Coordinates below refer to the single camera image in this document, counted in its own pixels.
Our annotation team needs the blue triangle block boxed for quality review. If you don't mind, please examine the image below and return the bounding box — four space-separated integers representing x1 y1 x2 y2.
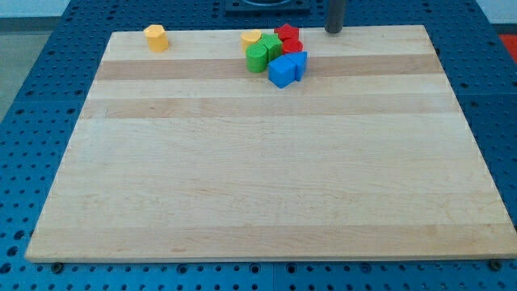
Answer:
285 51 308 82

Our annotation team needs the blue cube block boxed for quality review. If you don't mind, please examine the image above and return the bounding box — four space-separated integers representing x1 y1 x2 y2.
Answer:
268 56 296 88

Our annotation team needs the red star block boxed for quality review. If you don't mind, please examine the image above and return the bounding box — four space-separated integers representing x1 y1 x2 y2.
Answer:
274 23 300 41

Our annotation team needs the green cylinder block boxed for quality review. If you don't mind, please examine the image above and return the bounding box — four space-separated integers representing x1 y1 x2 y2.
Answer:
246 44 267 73

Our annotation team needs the green star block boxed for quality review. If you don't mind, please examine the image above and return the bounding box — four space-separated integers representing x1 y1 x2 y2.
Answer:
258 33 283 62

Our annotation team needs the yellow hexagon block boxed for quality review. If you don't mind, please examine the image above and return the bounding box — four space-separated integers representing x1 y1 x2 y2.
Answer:
144 24 170 53

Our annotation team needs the wooden board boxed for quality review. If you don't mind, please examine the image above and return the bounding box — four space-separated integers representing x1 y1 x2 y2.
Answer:
25 25 516 263

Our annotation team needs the red circle block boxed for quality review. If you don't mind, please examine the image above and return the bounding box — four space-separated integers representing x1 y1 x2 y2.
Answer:
282 38 304 54

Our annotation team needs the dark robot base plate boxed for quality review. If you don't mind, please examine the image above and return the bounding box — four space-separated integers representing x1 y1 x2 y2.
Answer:
222 0 311 15

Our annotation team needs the yellow heart block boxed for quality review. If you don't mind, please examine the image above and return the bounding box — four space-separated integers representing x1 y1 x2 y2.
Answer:
240 29 262 53

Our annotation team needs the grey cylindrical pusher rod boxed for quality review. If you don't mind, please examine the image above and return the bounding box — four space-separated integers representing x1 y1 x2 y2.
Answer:
325 0 347 34

